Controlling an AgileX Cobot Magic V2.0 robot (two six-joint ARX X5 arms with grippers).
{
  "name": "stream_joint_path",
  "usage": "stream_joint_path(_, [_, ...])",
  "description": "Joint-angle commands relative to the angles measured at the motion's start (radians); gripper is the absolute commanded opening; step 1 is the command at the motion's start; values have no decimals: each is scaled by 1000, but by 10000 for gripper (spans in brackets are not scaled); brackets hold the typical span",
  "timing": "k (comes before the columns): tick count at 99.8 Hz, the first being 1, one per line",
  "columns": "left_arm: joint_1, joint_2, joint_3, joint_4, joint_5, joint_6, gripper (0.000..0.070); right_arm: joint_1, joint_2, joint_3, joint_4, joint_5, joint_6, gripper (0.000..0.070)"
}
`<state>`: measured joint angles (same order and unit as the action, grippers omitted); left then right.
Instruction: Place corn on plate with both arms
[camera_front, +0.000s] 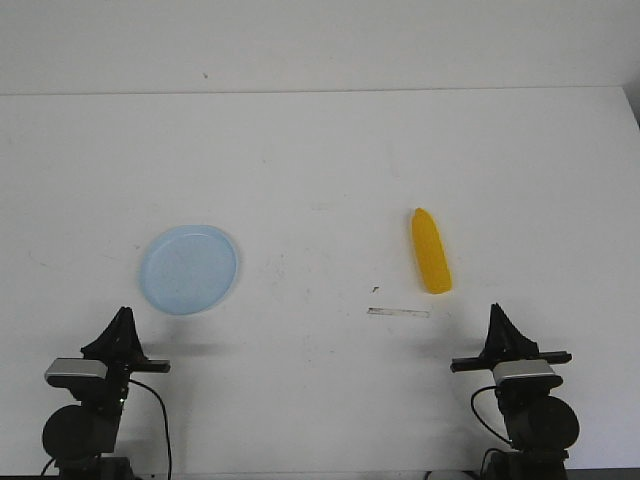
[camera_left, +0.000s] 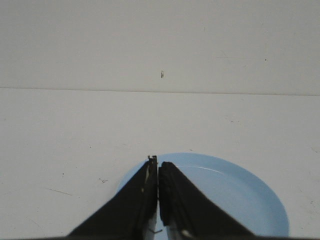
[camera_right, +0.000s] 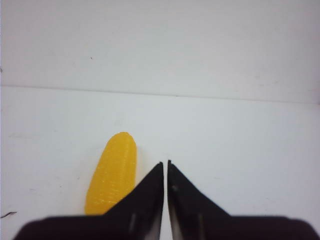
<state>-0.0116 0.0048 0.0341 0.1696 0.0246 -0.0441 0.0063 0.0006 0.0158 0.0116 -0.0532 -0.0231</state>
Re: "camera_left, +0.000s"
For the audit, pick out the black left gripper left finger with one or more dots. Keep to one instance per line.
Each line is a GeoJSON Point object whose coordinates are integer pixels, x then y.
{"type": "Point", "coordinates": [132, 212]}

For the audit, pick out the light blue round plate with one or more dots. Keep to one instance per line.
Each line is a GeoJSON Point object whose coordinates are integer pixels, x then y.
{"type": "Point", "coordinates": [237, 191]}

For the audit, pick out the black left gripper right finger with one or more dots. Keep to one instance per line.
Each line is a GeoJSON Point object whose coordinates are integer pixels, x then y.
{"type": "Point", "coordinates": [186, 212]}

